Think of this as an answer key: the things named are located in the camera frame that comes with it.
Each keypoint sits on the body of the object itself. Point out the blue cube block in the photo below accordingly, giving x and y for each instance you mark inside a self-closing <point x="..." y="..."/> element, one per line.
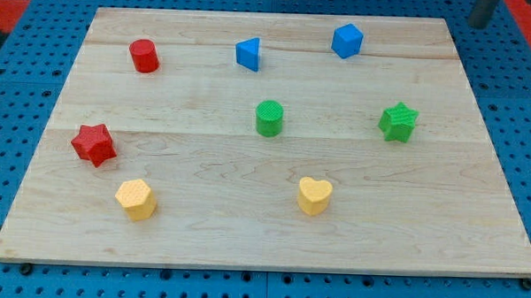
<point x="347" y="40"/>

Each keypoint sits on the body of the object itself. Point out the green cylinder block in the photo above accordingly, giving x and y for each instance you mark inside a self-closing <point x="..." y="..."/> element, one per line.
<point x="269" y="116"/>

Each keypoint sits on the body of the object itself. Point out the wooden board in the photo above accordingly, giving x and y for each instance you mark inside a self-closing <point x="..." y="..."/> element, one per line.
<point x="438" y="205"/>

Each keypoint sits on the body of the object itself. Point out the yellow heart block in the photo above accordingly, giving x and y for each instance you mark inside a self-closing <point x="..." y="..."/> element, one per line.
<point x="313" y="195"/>

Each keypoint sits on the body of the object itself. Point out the blue triangle block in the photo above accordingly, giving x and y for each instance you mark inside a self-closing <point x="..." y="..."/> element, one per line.
<point x="247" y="54"/>

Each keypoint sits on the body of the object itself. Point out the green star block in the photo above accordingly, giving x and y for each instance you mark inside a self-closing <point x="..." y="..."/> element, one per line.
<point x="397" y="122"/>

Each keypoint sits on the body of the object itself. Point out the yellow hexagon block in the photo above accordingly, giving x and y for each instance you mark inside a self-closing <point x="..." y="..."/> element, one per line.
<point x="137" y="199"/>

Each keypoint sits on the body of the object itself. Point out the red cylinder block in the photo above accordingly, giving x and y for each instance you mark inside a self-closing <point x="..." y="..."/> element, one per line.
<point x="144" y="56"/>

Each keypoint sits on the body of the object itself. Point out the red star block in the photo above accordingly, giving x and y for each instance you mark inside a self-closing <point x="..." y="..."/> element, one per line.
<point x="94" y="143"/>

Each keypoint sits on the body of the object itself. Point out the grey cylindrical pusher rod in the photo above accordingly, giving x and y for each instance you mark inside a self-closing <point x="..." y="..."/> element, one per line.
<point x="481" y="13"/>

